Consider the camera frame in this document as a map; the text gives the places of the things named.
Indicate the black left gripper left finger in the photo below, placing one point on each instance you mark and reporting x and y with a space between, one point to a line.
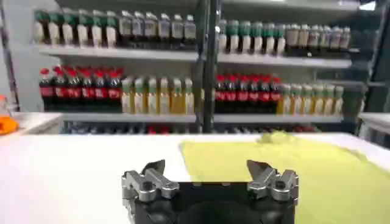
149 184

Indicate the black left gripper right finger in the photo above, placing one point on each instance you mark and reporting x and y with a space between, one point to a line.
271 182

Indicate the yellow-green cloth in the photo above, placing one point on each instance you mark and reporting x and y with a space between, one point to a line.
304 176

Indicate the white side table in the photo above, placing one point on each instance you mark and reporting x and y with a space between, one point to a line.
33 121
376 121

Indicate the shelf rack with bottles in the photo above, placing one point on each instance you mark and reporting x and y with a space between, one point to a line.
195 70

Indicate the orange object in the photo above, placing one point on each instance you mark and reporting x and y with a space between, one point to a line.
7 124

